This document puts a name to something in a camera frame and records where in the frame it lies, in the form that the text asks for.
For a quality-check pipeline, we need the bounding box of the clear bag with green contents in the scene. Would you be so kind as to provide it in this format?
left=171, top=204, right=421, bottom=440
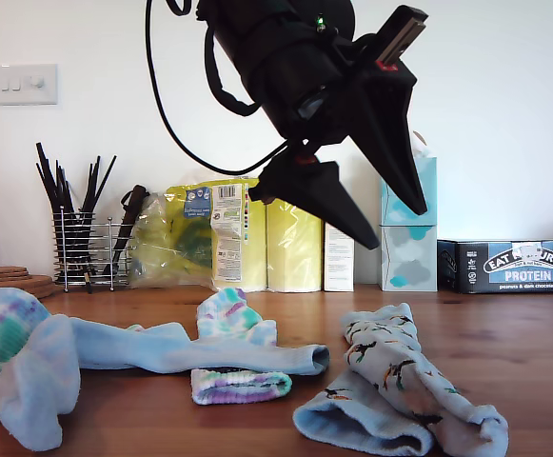
left=128, top=191, right=218, bottom=289

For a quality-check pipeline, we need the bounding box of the white tissue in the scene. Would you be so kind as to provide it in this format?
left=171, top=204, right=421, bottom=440
left=411, top=129, right=431, bottom=161

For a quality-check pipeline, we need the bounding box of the blue cloud tissue box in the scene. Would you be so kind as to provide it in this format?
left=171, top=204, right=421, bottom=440
left=380, top=155, right=439, bottom=228

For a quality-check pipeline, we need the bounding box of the yellow kitchen roll pack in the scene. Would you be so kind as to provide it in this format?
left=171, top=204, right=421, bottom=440
left=164, top=171, right=326, bottom=294

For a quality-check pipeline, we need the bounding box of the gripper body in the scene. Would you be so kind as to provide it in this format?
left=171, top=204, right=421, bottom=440
left=261, top=5, right=430, bottom=144

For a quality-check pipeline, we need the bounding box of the plain light blue sock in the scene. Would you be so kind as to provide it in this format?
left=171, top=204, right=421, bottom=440
left=0, top=316, right=83, bottom=452
left=66, top=317, right=331, bottom=378

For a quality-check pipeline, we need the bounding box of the dark brown handled utensil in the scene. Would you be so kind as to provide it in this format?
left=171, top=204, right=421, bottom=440
left=111, top=185, right=152, bottom=280

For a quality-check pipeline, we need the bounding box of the black chopstick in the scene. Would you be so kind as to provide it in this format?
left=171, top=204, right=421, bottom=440
left=80, top=154, right=102, bottom=215
left=84, top=153, right=118, bottom=218
left=55, top=159, right=69, bottom=211
left=35, top=141, right=74, bottom=218
left=35, top=162, right=69, bottom=215

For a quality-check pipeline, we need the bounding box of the white carton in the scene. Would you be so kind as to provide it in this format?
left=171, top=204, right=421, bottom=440
left=323, top=219, right=356, bottom=293

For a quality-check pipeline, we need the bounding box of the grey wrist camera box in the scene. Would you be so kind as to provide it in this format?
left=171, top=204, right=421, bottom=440
left=296, top=89, right=328, bottom=121

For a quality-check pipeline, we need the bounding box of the thick black sleeved cable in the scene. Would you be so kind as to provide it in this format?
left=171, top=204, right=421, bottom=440
left=203, top=18, right=259, bottom=118

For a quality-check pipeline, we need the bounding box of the tie-dye sock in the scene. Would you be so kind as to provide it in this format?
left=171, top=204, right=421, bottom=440
left=0, top=288, right=52, bottom=377
left=189, top=287, right=292, bottom=407

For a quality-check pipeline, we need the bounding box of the white wall switch plate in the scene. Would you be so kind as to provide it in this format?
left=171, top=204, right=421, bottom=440
left=0, top=64, right=59, bottom=107

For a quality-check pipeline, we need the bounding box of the light blue toucan sock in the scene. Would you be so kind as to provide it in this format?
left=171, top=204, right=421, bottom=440
left=292, top=368, right=437, bottom=457
left=342, top=303, right=511, bottom=456

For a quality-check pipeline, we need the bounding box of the chrome wire utensil rack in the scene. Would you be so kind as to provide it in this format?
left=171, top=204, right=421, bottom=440
left=51, top=211, right=132, bottom=291

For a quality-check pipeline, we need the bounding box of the black Eat Natural box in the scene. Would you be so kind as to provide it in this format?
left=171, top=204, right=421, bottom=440
left=436, top=238, right=553, bottom=295

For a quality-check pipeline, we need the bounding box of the grey cloud tissue box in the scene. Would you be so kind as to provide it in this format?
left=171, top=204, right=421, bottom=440
left=380, top=223, right=439, bottom=292

